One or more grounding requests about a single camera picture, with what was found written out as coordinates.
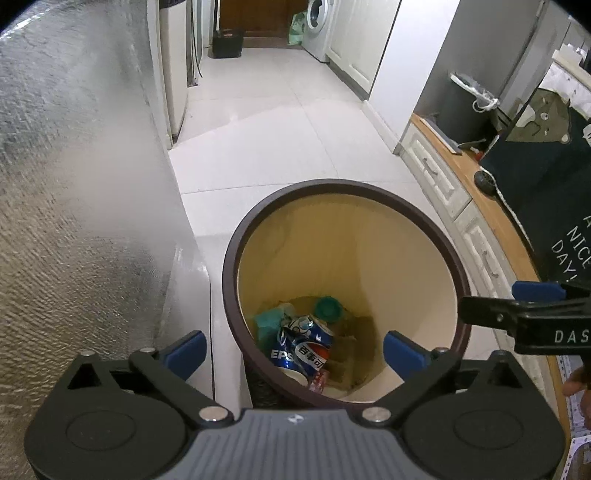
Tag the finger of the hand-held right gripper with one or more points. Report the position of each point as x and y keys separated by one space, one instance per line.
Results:
x=538 y=291
x=489 y=311

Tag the white wall shelf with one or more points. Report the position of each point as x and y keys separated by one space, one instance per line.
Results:
x=570 y=55

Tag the silver foil covered table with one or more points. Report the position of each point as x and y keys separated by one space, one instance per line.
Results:
x=69 y=207

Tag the person's right hand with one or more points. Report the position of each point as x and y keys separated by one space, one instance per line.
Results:
x=575 y=382

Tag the teal paper wrapper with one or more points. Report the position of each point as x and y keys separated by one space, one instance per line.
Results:
x=268 y=325

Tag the dark bear printed cloth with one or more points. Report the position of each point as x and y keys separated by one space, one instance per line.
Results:
x=545 y=184

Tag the white lace curtain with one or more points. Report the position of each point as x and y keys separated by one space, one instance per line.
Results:
x=568 y=85

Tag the black floor box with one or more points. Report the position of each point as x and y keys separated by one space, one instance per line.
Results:
x=228 y=42

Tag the red snack wrapper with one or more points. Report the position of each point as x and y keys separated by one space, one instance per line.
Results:
x=318 y=381

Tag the crushed blue soda can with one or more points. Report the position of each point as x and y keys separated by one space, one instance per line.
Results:
x=300 y=350

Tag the brown-rimmed wooden trash bin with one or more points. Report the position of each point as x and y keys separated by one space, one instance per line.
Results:
x=332 y=240

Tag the white wooden-top low cabinet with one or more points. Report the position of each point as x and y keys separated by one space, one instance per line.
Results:
x=438 y=180

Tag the black round object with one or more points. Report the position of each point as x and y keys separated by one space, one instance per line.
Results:
x=485 y=181

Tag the brown wooden door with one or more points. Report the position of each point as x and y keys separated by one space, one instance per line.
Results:
x=258 y=16

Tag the white kitchen cabinet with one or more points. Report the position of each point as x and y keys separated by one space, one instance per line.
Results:
x=364 y=41

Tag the white plastic bin liner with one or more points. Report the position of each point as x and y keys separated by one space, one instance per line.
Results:
x=482 y=94

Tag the dark grey waste bin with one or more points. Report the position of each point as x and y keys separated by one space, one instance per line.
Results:
x=461 y=120

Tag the white washing machine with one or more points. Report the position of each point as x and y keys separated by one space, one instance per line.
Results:
x=321 y=32

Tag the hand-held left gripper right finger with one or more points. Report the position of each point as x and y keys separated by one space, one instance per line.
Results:
x=401 y=355

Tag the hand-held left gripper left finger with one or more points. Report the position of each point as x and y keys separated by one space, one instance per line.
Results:
x=184 y=355

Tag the green-capped plastic bottle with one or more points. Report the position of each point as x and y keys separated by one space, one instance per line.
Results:
x=328 y=308

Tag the green plastic bag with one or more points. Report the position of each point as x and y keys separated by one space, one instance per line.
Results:
x=297 y=30

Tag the grey flat bar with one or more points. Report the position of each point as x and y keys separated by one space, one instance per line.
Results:
x=441 y=134

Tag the silver refrigerator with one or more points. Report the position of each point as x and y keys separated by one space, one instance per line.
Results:
x=178 y=69

